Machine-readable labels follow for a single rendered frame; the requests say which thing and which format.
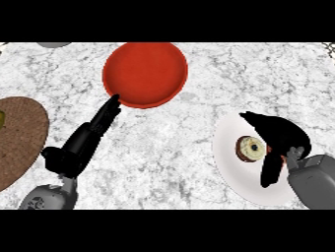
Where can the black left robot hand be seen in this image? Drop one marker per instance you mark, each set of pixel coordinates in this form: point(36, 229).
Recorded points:
point(80, 142)

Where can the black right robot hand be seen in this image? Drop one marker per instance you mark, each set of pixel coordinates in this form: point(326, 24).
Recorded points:
point(279, 133)

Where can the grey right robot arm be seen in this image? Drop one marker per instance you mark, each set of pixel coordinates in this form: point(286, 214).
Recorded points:
point(320, 182)

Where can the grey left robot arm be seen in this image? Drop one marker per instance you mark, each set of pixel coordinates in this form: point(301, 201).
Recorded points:
point(49, 196)

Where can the brown cupcake with pale icing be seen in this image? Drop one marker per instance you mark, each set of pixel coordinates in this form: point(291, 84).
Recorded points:
point(251, 148)

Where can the white plate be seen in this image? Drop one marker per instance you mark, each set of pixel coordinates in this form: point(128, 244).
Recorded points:
point(233, 164)

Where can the red bowl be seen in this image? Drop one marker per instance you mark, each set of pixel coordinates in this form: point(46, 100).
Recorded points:
point(146, 74)

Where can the brown round placemat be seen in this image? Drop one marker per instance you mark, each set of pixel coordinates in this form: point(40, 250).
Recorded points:
point(11, 144)

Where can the grey round object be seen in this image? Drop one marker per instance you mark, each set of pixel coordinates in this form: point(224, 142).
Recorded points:
point(54, 44)

